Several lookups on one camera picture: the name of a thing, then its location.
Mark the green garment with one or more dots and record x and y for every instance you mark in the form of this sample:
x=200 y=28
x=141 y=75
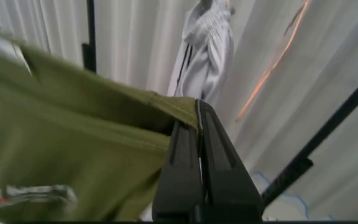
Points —
x=73 y=140

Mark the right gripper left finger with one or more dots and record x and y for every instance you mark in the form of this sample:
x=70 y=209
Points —
x=179 y=180

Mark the pink clothes hanger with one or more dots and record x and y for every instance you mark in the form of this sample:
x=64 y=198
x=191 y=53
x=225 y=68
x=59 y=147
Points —
x=269 y=71

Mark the black clothes rack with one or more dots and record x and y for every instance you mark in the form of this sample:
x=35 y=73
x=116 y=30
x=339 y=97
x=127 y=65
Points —
x=322 y=133

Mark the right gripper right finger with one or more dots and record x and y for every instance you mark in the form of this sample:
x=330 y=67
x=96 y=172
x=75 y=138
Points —
x=228 y=180

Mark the pale grey shorts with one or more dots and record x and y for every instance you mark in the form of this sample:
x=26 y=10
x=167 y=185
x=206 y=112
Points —
x=207 y=62

